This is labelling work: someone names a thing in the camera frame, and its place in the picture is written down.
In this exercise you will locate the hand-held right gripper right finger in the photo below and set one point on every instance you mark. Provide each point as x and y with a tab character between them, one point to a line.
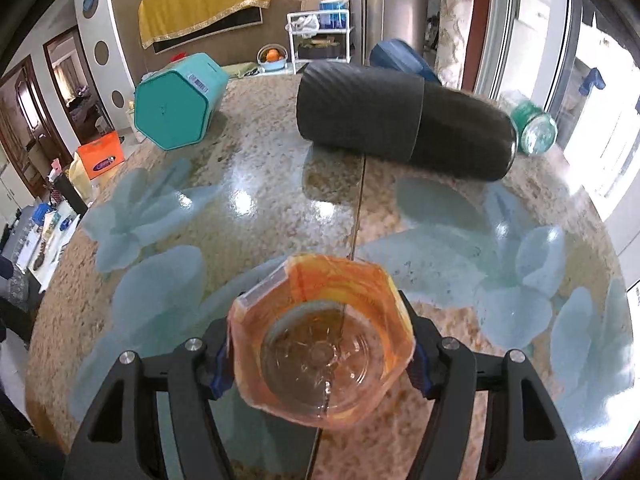
417	375

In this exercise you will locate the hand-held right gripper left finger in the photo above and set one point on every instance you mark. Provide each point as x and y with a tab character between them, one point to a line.
220	377

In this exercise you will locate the orange clear plastic bottle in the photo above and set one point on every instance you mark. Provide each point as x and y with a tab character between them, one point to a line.
320	340

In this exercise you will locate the teal hexagonal cup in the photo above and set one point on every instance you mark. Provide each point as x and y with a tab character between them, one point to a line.
175	102

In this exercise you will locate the cluttered side table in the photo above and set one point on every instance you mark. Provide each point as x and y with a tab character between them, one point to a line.
42	242

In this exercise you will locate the orange box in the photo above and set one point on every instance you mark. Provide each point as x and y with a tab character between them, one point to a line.
100	152

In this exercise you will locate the black ribbed thermos bottle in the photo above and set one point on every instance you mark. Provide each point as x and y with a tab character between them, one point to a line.
400	120

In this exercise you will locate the green glass jar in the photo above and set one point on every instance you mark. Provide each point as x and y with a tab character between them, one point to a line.
535	127

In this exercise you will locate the fruit bowl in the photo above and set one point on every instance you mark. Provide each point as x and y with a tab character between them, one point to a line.
272	57

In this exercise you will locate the white metal shelf rack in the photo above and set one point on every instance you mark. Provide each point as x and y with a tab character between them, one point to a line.
320	35

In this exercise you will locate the blue plastic container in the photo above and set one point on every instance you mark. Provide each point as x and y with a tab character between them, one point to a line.
333	15

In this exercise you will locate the cardboard box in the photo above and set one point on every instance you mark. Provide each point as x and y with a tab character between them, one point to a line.
325	0

